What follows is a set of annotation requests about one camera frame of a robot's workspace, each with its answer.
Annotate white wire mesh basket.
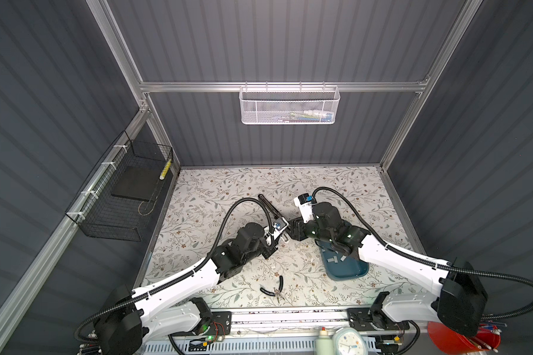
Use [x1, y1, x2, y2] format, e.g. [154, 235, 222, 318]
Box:
[238, 85, 341, 125]

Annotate black handled pliers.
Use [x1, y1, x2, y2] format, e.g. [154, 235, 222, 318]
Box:
[259, 275, 284, 304]

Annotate black wire basket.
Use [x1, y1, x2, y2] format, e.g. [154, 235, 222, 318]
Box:
[66, 133, 174, 242]

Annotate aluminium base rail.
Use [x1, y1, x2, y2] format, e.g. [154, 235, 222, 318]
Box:
[115, 305, 463, 343]

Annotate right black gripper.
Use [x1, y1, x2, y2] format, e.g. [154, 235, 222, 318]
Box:
[280, 214, 333, 244]

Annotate teal plastic tray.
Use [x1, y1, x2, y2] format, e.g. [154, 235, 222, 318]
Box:
[316, 241, 370, 281]

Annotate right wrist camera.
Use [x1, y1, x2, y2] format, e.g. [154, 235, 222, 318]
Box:
[293, 193, 315, 223]

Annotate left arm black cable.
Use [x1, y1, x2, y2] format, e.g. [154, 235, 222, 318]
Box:
[74, 197, 276, 343]

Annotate black pad in basket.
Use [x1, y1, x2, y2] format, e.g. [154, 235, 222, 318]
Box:
[111, 167, 164, 202]

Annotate white desk clock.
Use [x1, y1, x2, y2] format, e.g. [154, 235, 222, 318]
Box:
[333, 327, 369, 355]

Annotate black stapler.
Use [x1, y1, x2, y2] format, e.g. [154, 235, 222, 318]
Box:
[258, 194, 288, 222]

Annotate white glue bottle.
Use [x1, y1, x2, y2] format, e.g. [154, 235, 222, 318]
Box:
[315, 327, 335, 355]

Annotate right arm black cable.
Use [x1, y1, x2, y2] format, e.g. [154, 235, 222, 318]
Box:
[312, 185, 533, 321]

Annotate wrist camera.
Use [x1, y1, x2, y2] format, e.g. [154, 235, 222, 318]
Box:
[293, 193, 315, 223]
[272, 217, 290, 243]

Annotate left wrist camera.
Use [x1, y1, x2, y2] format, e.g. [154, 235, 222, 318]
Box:
[272, 217, 290, 243]

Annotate red pencil cup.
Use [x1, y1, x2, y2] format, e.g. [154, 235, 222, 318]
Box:
[427, 322, 501, 354]

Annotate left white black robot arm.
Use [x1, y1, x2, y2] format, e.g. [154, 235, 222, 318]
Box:
[93, 219, 289, 354]

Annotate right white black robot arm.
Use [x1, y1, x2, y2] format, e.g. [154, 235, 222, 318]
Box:
[294, 196, 488, 337]

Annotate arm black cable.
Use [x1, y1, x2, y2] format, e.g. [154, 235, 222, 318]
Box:
[312, 185, 533, 321]
[74, 197, 276, 343]

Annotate yellow marker in basket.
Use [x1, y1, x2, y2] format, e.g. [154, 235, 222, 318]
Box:
[159, 159, 172, 180]

